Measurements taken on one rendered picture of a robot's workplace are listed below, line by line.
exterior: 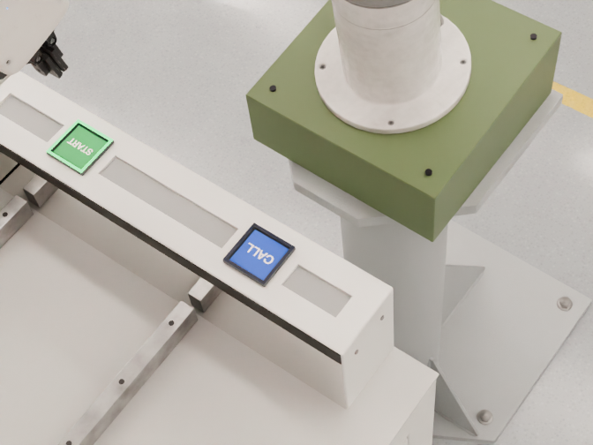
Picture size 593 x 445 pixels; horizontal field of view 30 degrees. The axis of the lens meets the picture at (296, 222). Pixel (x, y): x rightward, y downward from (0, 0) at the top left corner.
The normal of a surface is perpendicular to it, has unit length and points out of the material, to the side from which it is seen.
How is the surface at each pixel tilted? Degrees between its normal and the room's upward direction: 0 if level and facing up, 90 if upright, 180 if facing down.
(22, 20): 90
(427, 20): 89
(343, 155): 90
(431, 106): 4
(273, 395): 0
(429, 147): 4
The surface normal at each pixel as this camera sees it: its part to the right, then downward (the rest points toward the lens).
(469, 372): -0.08, -0.53
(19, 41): 0.80, 0.47
